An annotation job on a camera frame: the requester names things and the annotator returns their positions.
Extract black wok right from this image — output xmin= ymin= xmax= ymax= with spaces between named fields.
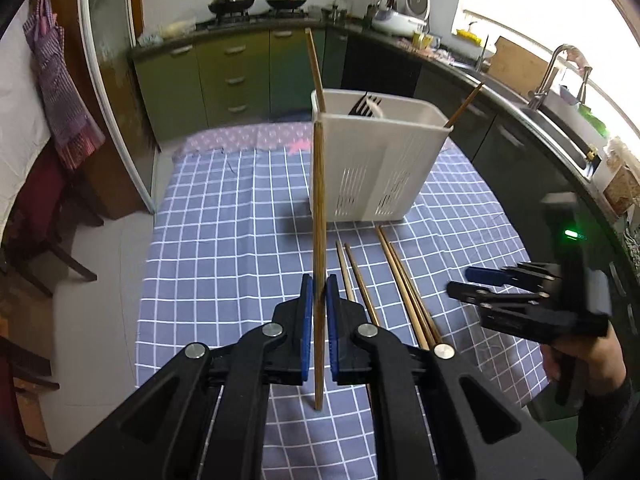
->
xmin=266 ymin=0 xmax=306 ymax=12

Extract steel kitchen faucet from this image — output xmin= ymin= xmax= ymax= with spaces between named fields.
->
xmin=527 ymin=44 xmax=592 ymax=110

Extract green lower cabinets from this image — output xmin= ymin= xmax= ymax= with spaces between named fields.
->
xmin=130 ymin=27 xmax=352 ymax=143

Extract wooden cutting board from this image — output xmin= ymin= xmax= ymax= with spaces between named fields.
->
xmin=487 ymin=36 xmax=548 ymax=99

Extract purple hanging apron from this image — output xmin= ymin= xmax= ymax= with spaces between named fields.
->
xmin=23 ymin=0 xmax=105 ymax=171

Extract white rice cooker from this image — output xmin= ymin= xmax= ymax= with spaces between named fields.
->
xmin=372 ymin=0 xmax=431 ymax=39

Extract gas stove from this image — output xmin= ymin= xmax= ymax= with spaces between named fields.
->
xmin=195 ymin=10 xmax=314 ymax=32

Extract light bamboo chopstick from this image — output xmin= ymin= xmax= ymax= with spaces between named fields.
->
xmin=311 ymin=122 xmax=326 ymax=411
xmin=305 ymin=28 xmax=326 ymax=113

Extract medium brown chopstick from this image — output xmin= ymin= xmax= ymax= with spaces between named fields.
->
xmin=344 ymin=243 xmax=380 ymax=326

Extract stainless steel sink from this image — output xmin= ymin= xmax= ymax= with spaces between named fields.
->
xmin=449 ymin=58 xmax=601 ymax=179

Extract white hanging sheet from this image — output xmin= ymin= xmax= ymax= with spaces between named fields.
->
xmin=0 ymin=0 xmax=50 ymax=231

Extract dark brown chopstick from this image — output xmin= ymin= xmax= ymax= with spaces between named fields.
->
xmin=444 ymin=82 xmax=484 ymax=128

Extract white plastic utensil holder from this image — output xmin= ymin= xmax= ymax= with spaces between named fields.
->
xmin=310 ymin=89 xmax=452 ymax=222

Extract black wok left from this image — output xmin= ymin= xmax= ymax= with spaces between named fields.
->
xmin=208 ymin=0 xmax=255 ymax=16

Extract person's right hand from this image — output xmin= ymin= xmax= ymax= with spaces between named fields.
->
xmin=540 ymin=325 xmax=627 ymax=396

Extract dark wooden chair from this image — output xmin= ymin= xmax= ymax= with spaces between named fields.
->
xmin=1 ymin=142 xmax=104 ymax=298

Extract small steel faucet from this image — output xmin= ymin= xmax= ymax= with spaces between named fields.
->
xmin=474 ymin=35 xmax=489 ymax=72

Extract black wok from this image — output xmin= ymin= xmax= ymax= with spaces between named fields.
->
xmin=266 ymin=0 xmax=306 ymax=12
xmin=208 ymin=0 xmax=255 ymax=16

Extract yellow mug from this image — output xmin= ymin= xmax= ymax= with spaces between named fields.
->
xmin=411 ymin=32 xmax=440 ymax=50

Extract blue checkered tablecloth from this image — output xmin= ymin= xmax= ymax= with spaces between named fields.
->
xmin=134 ymin=121 xmax=549 ymax=480

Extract black plastic fork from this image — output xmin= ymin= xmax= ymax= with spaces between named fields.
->
xmin=348 ymin=93 xmax=384 ymax=118

